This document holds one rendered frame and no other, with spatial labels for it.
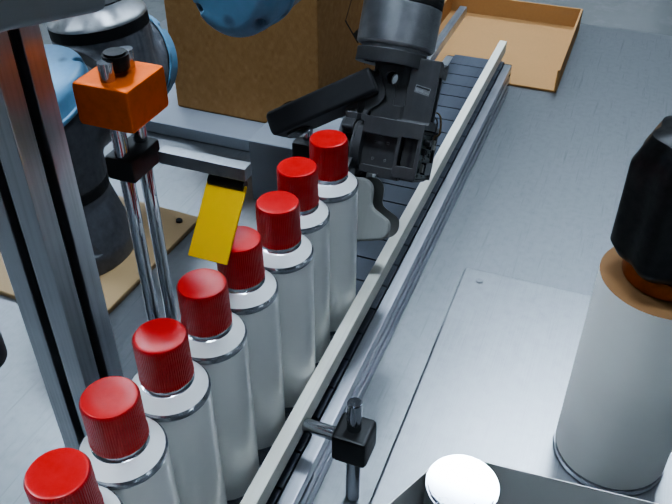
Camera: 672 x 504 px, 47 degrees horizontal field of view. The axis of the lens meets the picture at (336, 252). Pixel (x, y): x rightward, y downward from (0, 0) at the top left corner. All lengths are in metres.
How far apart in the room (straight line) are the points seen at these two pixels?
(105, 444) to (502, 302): 0.48
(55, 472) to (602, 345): 0.37
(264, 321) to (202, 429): 0.10
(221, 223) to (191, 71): 0.69
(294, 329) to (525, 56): 0.96
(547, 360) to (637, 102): 0.70
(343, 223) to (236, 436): 0.21
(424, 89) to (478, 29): 0.86
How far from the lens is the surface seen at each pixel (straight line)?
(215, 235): 0.54
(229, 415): 0.56
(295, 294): 0.60
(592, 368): 0.60
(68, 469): 0.42
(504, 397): 0.72
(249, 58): 1.15
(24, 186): 0.55
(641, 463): 0.65
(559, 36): 1.59
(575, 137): 1.24
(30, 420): 0.81
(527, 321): 0.80
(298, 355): 0.65
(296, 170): 0.62
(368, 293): 0.76
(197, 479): 0.54
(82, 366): 0.65
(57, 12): 0.35
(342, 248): 0.70
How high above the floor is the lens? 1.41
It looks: 38 degrees down
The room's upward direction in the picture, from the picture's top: straight up
